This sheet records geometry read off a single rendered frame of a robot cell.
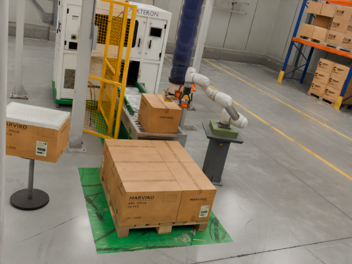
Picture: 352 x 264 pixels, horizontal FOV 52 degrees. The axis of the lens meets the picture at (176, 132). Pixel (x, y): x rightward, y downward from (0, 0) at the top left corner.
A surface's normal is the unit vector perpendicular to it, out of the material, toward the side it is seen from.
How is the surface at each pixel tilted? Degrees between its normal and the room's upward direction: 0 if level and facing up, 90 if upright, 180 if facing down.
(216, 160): 90
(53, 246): 0
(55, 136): 90
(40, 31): 90
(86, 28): 90
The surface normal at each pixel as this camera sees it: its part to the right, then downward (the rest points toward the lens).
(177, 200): 0.34, 0.41
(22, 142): 0.00, 0.37
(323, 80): -0.90, 0.04
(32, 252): 0.19, -0.91
